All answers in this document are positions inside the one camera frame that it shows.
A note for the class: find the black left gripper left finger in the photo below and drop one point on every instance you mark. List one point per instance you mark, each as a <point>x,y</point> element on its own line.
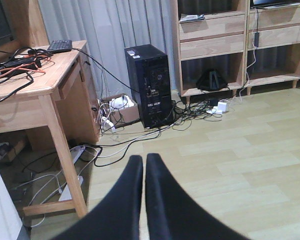
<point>117,215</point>

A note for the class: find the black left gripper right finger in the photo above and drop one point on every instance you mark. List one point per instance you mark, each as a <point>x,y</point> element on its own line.
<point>172,214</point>

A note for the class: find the wooden computer desk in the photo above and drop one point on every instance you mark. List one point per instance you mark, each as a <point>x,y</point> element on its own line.
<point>59,97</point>

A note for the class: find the cardboard box with items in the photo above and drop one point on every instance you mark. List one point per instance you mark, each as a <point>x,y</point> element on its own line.
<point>118,111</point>

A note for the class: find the white power adapter on floor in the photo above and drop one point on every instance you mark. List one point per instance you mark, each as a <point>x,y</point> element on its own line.
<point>219,107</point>

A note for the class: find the black router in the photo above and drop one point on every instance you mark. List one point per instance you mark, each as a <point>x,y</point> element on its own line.
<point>211,80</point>

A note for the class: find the black computer tower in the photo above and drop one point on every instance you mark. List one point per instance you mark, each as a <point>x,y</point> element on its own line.
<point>149,80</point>

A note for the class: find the wooden shelf unit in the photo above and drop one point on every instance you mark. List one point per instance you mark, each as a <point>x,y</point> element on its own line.
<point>219,34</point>

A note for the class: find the black keyboard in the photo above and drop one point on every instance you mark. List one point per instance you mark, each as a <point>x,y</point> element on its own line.
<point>60,46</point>

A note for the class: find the black power brick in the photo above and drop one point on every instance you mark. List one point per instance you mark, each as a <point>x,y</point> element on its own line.
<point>256,40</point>

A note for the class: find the silver laptop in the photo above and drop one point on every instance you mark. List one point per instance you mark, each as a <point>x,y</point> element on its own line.
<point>272,4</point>

